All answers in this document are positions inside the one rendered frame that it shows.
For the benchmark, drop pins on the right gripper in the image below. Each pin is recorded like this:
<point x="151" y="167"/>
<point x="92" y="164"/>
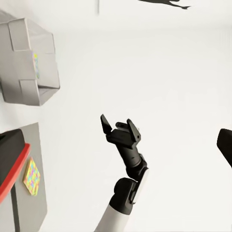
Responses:
<point x="126" y="142"/>

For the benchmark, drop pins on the jigsaw puzzle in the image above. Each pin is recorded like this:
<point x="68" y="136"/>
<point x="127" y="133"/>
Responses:
<point x="32" y="177"/>

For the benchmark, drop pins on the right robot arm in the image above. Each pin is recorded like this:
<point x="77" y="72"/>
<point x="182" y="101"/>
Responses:
<point x="126" y="190"/>

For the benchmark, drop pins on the swivel chair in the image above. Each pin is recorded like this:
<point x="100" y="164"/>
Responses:
<point x="14" y="173"/>

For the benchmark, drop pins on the desk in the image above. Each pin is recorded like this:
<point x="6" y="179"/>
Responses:
<point x="21" y="211"/>

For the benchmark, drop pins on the board game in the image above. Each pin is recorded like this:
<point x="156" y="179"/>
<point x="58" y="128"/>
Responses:
<point x="35" y="61"/>

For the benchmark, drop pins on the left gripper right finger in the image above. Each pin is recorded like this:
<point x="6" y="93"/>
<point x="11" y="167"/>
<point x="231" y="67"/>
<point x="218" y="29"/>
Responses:
<point x="224" y="143"/>

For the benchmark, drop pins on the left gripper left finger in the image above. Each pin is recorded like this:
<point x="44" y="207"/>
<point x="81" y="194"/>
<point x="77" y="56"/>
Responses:
<point x="11" y="145"/>

